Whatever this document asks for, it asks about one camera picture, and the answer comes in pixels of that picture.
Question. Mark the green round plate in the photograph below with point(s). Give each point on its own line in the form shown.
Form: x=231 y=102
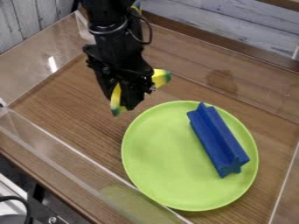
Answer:
x=169 y=166

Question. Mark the clear acrylic front wall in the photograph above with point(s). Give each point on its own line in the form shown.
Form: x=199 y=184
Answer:
x=95 y=191

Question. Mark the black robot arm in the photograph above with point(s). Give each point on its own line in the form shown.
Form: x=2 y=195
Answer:
x=111 y=9

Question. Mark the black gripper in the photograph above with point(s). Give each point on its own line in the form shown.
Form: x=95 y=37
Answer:
x=115 y=58

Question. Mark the clear acrylic corner bracket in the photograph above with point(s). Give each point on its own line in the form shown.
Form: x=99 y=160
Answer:
x=83 y=27

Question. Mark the yellow toy banana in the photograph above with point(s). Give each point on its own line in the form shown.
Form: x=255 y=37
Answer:
x=161 y=78

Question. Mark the blue star-shaped block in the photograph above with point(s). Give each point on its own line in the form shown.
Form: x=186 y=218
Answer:
x=221 y=145

